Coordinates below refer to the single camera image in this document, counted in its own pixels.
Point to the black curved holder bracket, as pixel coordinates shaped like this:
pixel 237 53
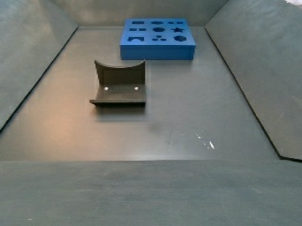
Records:
pixel 121 79

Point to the blue shape sorter box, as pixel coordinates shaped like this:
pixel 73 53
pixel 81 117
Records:
pixel 157 39

